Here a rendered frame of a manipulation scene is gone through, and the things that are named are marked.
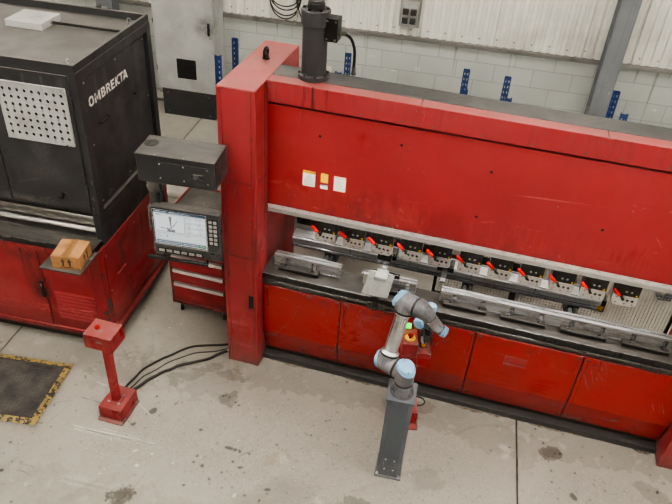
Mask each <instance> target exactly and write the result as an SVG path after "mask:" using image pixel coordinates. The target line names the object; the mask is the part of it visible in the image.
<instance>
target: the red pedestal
mask: <svg viewBox="0 0 672 504"><path fill-rule="evenodd" d="M83 338H84V342H85V347H88V348H92V349H96V350H99V351H102V354H103V359H104V364H105V369H106V374H107V379H108V384H109V388H110V391H109V393H108V394H107V395H106V397H105V398H104V399H103V401H102V402H101V404H100V405H99V410H100V415H99V417H98V420H101V421H104V422H108V423H112V424H115V425H119V426H123V425H124V424H125V422H126V421H127V419H128V418H129V416H130V415H131V413H132V412H133V410H134V409H135V407H136V406H137V404H138V403H139V401H140V400H138V397H137V391H136V389H132V388H129V387H125V386H121V385H119V383H118V377H117V372H116V367H115V362H114V357H113V353H114V351H115V350H116V349H117V348H118V346H119V345H120V344H121V342H122V341H123V340H124V339H125V335H124V329H123V325H121V324H117V323H113V322H109V321H105V320H101V319H97V318H96V319H95V320H94V321H93V322H92V323H91V325H90V326H89V327H88V328H87V329H86V330H85V332H84V333H83Z"/></svg>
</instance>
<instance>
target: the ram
mask: <svg viewBox="0 0 672 504"><path fill-rule="evenodd" d="M303 170H307V171H312V172H316V173H315V187H311V186H306V185H303ZM321 173H323V174H328V184H327V183H322V182H321ZM334 176H338V177H343V178H347V179H346V192H345V193H343V192H337V191H333V182H334ZM320 184H324V185H328V189H327V190H326V189H321V188H320ZM268 203H269V204H274V205H279V206H284V207H289V208H294V209H298V210H303V211H308V212H313V213H318V214H323V215H328V216H333V217H338V218H342V219H347V220H352V221H357V222H362V223H367V224H372V225H377V226H382V227H387V228H391V229H396V230H401V231H406V232H411V233H416V234H421V235H426V236H431V237H435V238H440V239H445V240H450V241H455V242H460V243H465V244H470V245H475V246H479V247H484V248H489V249H494V250H499V251H504V252H509V253H514V254H519V255H524V256H528V257H533V258H538V259H543V260H548V261H553V262H558V263H563V264H568V265H572V266H577V267H582V268H587V269H592V270H597V271H602V272H607V273H612V274H616V275H621V276H626V277H631V278H636V279H641V280H646V281H651V282H656V283H661V284H665V285H670V286H672V172H668V171H662V170H657V169H651V168H645V167H640V166H634V165H628V164H622V163H617V162H611V161H605V160H602V159H601V160H600V159H594V158H589V157H583V156H577V155H571V154H566V153H560V152H554V151H549V150H543V149H537V148H532V147H526V146H520V145H515V144H509V143H503V142H497V141H492V140H486V139H480V138H475V137H469V136H463V135H458V134H452V133H446V132H440V131H435V130H429V129H423V128H418V127H412V126H406V125H401V124H395V123H389V122H384V121H378V120H372V119H366V118H361V117H355V116H349V115H344V114H338V113H332V112H327V111H321V110H315V109H309V108H304V107H298V106H292V105H287V104H281V103H275V102H270V101H269V102H268ZM268 211H272V212H277V213H282V214H287V215H291V216H296V217H301V218H306V219H311V220H316V221H321V222H325V223H330V224H335V225H340V226H345V227H350V228H354V229H359V230H364V231H369V232H374V233H379V234H384V235H388V236H393V237H398V238H403V239H408V240H413V241H417V242H422V243H427V244H432V245H437V246H442V247H446V248H451V249H456V250H461V251H466V252H471V253H476V254H480V255H485V256H490V257H495V258H500V259H505V260H509V261H514V262H519V263H524V264H529V265H534V266H539V267H543V268H548V269H553V270H558V271H563V272H568V273H572V274H577V275H582V276H587V277H592V278H597V279H601V280H606V281H611V282H616V283H621V284H626V285H631V286H635V287H640V288H645V289H650V290H655V291H660V292H664V293H669V294H672V290H669V289H664V288H659V287H654V286H649V285H644V284H639V283H635V282H630V281H625V280H620V279H615V278H610V277H605V276H600V275H596V274H591V273H586V272H581V271H576V270H571V269H566V268H562V267H557V266H552V265H547V264H542V263H537V262H532V261H527V260H523V259H518V258H513V257H508V256H503V255H498V254H493V253H489V252H484V251H479V250H474V249H469V248H464V247H459V246H454V245H450V244H445V243H440V242H435V241H430V240H425V239H420V238H416V237H411V236H406V235H401V234H396V233H391V232H386V231H381V230H377V229H372V228H367V227H362V226H357V225H352V224H347V223H343V222H338V221H333V220H328V219H323V218H318V217H313V216H308V215H304V214H299V213H294V212H289V211H284V210H279V209H274V208H270V207H268Z"/></svg>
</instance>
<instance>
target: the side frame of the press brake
mask: <svg viewBox="0 0 672 504"><path fill-rule="evenodd" d="M265 46H268V47H269V56H270V59H268V60H264V59H262V56H263V49H264V47H265ZM281 64H283V65H289V66H295V67H299V45H294V44H288V43H281V42H275V41H269V40H265V41H264V42H263V43H262V44H261V45H260V46H258V47H257V48H256V49H255V50H254V51H253V52H252V53H251V54H250V55H248V56H247V57H246V58H245V59H244V60H243V61H242V62H241V63H240V64H239V65H237V66H236V67H235V68H234V69H233V70H232V71H231V72H230V73H229V74H227V75H226V76H225V77H224V78H223V79H222V80H221V81H220V82H219V83H218V84H216V100H217V121H218V142H219V144H221V145H227V148H226V150H227V174H226V176H225V177H224V179H223V181H222V182H221V204H222V225H223V246H224V267H225V288H226V308H227V329H228V350H229V359H233V360H237V361H241V362H245V363H249V364H253V365H256V366H258V365H259V364H260V362H261V360H262V358H263V353H264V351H265V349H266V342H265V336H264V329H263V277H262V272H263V270H264V269H265V267H266V265H267V264H268V262H269V260H270V259H271V257H272V256H274V255H275V252H276V251H277V249H278V250H282V251H287V252H291V253H293V252H294V245H292V235H293V234H294V218H295V216H291V215H287V214H282V213H277V212H272V211H268V102H269V101H267V79H268V78H269V77H270V76H271V75H272V74H273V73H274V72H275V71H276V70H277V69H278V68H279V66H280V65H281Z"/></svg>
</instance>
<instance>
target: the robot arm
mask: <svg viewBox="0 0 672 504"><path fill-rule="evenodd" d="M392 305H393V306H395V308H394V312H395V316H394V319H393V322H392V325H391V328H390V331H389V334H388V337H387V340H386V343H385V346H384V347H382V348H381V349H379V350H378V351H377V352H376V354H375V357H374V365H375V366H376V367H377V368H379V369H380V370H382V371H384V372H386V373H387V374H389V375H391V376H392V377H394V378H395V379H394V381H393V383H392V384H391V386H390V393H391V395H392V396H393V397H394V398H396V399H398V400H401V401H406V400H409V399H411V398H412V397H413V396H414V392H415V389H414V385H413V382H414V377H415V373H416V371H415V370H416V367H415V365H414V363H413V362H412V361H411V360H409V359H399V358H398V357H399V352H398V349H399V346H400V343H401V340H402V337H403V334H404V331H405V328H406V325H407V322H408V319H409V318H411V317H412V316H414V317H416V318H415V320H414V321H413V323H414V326H415V327H416V328H418V329H420V331H421V332H420V333H419V339H420V341H421V343H422V344H426V343H429V342H430V340H431V339H432V337H433V333H435V334H437V335H439V336H441V337H443V338H444V337H445V336H446V335H447V334H448V331H449V328H448V327H447V326H446V325H443V324H442V322H441V321H440V320H439V318H438V317H437V316H436V311H437V305H436V304H435V303H433V302H429V303H428V302H427V301H425V300H424V299H422V298H420V297H418V296H416V295H414V294H412V293H410V292H408V291H406V290H401V291H399V292H398V293H397V295H396V296H395V297H394V299H393V301H392ZM432 332H433V333H432Z"/></svg>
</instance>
